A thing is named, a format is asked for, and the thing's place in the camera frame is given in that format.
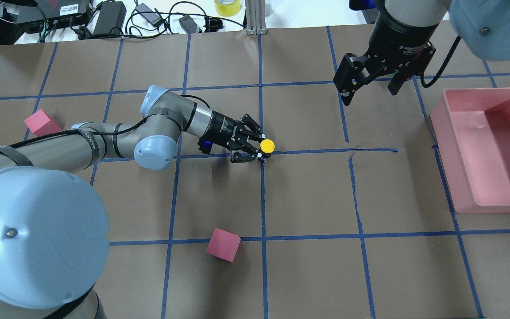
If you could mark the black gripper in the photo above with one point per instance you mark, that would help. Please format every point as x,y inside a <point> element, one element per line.
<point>222,128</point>

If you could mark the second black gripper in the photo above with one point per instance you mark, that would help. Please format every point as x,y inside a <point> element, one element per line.
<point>394,42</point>

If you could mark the yellow button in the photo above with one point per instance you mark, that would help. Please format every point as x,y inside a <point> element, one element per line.
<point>267,146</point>

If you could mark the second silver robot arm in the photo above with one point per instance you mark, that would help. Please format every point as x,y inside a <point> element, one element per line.
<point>484,25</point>

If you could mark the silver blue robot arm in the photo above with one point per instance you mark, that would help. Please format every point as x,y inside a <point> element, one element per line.
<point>53,224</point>

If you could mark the tall pink block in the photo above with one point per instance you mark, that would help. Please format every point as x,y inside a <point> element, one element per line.
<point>223,245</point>

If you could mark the brown paper table cover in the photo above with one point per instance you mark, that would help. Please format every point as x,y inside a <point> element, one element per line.
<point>349,219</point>

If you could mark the pink plastic bin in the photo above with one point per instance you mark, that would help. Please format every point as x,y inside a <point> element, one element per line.
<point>472,127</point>

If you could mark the yellow tape roll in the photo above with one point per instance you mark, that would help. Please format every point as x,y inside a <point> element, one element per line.
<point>227,8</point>

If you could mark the grey usb hub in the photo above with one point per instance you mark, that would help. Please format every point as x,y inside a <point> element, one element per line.
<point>148,15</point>

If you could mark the black power adapter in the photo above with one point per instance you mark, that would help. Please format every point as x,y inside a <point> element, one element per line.
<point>111,16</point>

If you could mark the pink cube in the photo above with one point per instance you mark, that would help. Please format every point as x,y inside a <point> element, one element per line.
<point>40,123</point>

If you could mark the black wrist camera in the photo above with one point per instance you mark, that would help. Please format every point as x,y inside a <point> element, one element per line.
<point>205,146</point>

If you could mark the aluminium frame post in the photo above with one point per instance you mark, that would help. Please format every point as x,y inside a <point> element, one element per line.
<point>255,17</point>

